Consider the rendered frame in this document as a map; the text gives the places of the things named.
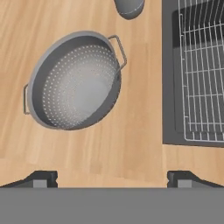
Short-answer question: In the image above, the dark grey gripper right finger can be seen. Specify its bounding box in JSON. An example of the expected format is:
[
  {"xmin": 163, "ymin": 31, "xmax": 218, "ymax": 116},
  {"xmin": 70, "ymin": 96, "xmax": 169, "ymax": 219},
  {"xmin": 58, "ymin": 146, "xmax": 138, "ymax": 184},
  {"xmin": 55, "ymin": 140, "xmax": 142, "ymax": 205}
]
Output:
[{"xmin": 166, "ymin": 170, "xmax": 224, "ymax": 189}]

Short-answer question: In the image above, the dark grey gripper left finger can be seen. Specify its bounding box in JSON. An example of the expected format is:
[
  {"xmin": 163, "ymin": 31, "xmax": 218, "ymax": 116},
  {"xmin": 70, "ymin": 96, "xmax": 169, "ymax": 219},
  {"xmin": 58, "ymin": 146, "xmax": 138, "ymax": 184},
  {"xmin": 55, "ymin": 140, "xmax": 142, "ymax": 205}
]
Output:
[{"xmin": 0, "ymin": 170, "xmax": 59, "ymax": 189}]

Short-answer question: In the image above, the dark grey sink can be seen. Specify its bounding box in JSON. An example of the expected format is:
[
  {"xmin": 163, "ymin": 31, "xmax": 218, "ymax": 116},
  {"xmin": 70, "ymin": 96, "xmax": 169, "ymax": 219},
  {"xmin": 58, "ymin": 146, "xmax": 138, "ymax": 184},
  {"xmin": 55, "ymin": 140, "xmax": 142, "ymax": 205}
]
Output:
[{"xmin": 161, "ymin": 0, "xmax": 224, "ymax": 148}]

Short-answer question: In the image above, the grey metal colander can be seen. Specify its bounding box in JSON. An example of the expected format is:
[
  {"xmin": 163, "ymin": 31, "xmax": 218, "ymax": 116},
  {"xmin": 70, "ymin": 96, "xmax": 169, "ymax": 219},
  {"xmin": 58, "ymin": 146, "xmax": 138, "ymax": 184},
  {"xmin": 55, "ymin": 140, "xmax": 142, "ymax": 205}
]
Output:
[{"xmin": 22, "ymin": 30, "xmax": 128, "ymax": 131}]

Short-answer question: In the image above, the grey rounded cup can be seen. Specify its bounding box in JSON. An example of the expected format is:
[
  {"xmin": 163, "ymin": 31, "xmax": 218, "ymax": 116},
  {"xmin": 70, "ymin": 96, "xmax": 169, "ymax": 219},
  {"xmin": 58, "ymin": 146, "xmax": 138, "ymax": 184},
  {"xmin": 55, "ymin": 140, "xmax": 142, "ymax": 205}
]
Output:
[{"xmin": 113, "ymin": 0, "xmax": 146, "ymax": 21}]

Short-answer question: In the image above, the white wire rack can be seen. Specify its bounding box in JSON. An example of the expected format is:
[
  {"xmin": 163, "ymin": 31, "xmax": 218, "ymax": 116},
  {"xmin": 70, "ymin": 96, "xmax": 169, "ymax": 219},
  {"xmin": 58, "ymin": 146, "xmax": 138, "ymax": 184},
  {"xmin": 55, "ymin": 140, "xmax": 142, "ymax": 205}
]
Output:
[{"xmin": 178, "ymin": 0, "xmax": 224, "ymax": 143}]

